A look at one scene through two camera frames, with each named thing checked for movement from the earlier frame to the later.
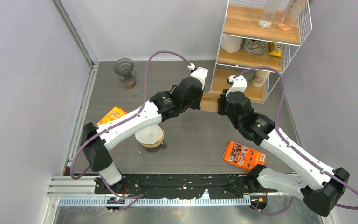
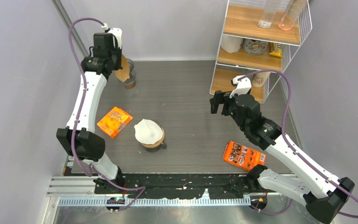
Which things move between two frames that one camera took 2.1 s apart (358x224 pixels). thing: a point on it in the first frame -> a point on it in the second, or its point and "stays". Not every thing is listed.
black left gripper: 196,105 -> 119,51
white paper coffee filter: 150,135 stays
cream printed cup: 260,77 stays
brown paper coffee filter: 209,101 -> 123,74
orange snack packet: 243,157 stays
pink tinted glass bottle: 290,14 stays
